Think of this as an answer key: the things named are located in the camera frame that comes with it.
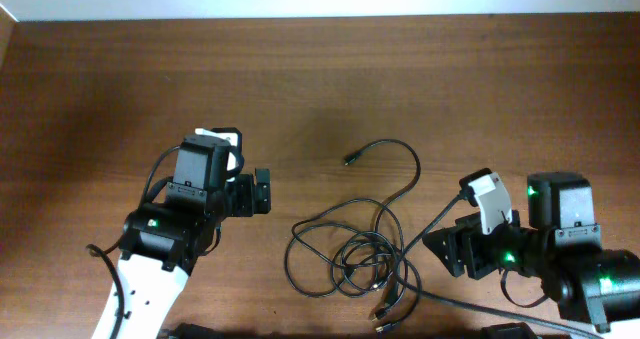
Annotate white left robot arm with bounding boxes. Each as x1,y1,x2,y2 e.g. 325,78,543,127
88,127,271,338

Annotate black usb cables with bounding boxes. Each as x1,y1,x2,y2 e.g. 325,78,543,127
283,138,423,334

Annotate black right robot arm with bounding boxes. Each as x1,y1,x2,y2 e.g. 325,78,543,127
422,168,639,334

